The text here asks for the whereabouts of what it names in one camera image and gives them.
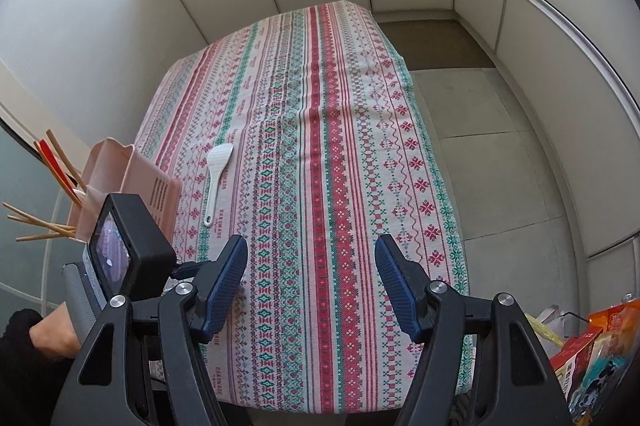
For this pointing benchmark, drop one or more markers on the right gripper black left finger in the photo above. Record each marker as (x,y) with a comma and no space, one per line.
(140,363)

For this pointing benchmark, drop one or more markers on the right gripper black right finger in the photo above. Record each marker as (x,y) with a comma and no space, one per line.
(513,381)

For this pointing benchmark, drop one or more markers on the long wooden chopstick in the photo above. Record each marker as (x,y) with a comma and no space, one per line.
(72,170)

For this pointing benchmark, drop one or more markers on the red handled spoon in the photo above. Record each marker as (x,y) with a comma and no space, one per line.
(57,172)

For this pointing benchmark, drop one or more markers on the white plastic rice paddle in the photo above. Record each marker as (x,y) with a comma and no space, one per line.
(217,160)

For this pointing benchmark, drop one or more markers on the person's left hand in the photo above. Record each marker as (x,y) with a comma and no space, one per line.
(54,336)

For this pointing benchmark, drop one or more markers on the wooden chopstick in holder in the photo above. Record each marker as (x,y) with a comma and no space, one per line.
(48,230)

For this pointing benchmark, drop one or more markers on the snack packages on floor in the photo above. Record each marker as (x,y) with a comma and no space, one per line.
(598,370)

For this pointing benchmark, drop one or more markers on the patterned red green tablecloth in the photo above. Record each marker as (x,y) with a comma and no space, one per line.
(330,152)

